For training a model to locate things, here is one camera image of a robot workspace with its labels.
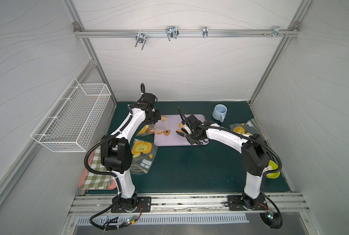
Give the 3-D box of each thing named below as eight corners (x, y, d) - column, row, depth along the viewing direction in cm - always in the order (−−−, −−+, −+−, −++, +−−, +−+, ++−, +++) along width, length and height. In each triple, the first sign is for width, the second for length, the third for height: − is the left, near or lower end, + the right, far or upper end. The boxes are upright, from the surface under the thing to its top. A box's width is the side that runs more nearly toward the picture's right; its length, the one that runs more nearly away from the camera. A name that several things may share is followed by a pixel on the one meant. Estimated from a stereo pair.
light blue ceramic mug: (209, 116, 112) (211, 111, 107) (217, 107, 118) (218, 101, 113) (222, 122, 108) (224, 117, 103) (229, 112, 114) (231, 107, 109)
